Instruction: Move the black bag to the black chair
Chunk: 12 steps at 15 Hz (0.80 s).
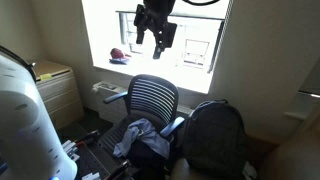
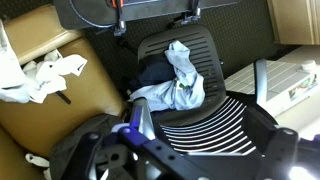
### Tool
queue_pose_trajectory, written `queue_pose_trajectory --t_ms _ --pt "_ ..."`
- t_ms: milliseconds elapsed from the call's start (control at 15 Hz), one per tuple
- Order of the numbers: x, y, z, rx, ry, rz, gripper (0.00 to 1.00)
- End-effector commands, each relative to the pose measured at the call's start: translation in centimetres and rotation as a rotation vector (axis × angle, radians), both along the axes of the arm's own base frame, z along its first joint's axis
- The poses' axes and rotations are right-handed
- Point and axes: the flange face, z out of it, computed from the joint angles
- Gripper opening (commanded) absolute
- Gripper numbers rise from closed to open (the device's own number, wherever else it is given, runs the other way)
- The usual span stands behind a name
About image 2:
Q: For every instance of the light wooden cabinet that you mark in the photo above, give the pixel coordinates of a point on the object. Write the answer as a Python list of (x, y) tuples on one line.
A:
[(296, 20)]

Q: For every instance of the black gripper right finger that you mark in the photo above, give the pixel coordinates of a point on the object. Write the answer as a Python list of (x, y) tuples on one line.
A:
[(283, 150)]

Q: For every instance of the dark navy cloth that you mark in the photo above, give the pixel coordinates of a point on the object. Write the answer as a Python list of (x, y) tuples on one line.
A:
[(155, 71)]

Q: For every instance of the black table clamp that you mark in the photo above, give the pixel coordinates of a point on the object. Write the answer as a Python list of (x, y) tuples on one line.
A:
[(193, 13), (120, 25)]

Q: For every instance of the white fabric pile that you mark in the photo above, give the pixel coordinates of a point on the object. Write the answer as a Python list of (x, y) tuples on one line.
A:
[(10, 76)]

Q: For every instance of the black perforated robot table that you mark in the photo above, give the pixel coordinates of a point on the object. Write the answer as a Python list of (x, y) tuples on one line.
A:
[(150, 10)]

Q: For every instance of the white wall radiator unit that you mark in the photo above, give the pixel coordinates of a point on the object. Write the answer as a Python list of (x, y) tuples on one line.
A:
[(283, 83)]

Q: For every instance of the large white crumpled cloth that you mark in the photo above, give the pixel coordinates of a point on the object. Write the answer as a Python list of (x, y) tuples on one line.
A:
[(50, 73)]

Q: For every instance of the black slatted office chair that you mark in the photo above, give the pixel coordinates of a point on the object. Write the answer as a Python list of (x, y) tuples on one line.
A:
[(208, 66)]

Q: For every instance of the tan leather sofa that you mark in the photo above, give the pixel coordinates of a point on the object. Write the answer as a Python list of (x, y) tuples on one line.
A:
[(50, 116)]

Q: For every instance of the light blue crumpled cloth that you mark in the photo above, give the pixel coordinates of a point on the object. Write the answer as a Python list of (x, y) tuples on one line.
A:
[(186, 86)]

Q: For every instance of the small white cloth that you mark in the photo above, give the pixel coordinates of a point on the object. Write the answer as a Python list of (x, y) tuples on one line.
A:
[(36, 161)]

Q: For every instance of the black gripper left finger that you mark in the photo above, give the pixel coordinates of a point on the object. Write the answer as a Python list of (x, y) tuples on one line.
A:
[(156, 153)]

